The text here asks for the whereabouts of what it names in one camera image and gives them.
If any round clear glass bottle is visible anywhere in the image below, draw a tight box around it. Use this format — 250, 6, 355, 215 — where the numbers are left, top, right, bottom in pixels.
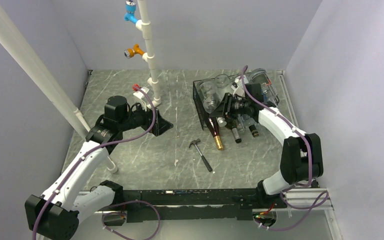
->
192, 78, 221, 130

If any blue label clear bottle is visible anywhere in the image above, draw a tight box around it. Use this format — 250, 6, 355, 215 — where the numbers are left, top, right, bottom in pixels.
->
249, 68, 280, 107

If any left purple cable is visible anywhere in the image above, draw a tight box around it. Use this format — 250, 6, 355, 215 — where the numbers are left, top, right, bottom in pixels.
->
31, 86, 162, 240

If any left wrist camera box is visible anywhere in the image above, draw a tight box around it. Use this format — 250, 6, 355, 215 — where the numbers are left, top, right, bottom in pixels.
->
132, 84, 156, 111

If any purple cable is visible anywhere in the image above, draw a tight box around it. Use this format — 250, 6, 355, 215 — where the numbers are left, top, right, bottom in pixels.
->
239, 65, 329, 232
31, 86, 162, 240

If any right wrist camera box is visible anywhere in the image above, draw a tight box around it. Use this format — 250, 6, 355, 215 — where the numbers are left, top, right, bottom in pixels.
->
230, 76, 246, 98

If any green wine bottle silver cap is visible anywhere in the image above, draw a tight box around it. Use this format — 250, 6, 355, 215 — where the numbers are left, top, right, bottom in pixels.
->
225, 120, 242, 144

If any clear frosted wine bottle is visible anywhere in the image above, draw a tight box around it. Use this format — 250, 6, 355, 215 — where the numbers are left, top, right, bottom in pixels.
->
214, 73, 246, 134

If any orange pipe nozzle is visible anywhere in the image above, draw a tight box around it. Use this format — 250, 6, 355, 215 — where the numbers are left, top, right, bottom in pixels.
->
124, 43, 145, 59

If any blue pipe nozzle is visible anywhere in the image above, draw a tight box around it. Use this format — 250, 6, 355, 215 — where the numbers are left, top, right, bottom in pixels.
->
124, 0, 138, 24

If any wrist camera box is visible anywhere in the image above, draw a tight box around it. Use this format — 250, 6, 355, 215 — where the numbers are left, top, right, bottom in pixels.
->
132, 84, 156, 111
230, 76, 246, 98

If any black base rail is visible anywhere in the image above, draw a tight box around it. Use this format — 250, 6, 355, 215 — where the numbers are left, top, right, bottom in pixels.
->
102, 187, 287, 223

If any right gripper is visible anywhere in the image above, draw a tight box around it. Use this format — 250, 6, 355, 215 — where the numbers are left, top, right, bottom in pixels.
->
210, 92, 251, 121

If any black wire wine rack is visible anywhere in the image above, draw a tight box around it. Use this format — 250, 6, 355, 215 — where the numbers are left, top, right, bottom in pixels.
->
193, 78, 263, 128

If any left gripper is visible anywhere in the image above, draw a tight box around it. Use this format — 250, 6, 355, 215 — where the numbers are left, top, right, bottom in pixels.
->
118, 99, 173, 136

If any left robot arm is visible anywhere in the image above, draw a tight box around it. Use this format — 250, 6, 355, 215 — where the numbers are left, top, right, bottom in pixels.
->
24, 95, 173, 240

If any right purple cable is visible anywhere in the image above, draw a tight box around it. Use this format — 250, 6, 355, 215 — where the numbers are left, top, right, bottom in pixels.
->
239, 65, 329, 232

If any red wine bottle gold cap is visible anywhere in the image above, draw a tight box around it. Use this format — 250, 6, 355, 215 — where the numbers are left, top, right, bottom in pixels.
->
206, 117, 224, 151

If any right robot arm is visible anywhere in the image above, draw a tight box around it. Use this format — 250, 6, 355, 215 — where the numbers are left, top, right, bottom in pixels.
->
209, 93, 324, 208

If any small grey hammer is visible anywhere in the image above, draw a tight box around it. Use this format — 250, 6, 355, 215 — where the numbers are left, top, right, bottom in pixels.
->
189, 138, 213, 173

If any white pvc pipe frame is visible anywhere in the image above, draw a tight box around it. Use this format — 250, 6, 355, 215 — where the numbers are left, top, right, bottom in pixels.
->
0, 0, 162, 174

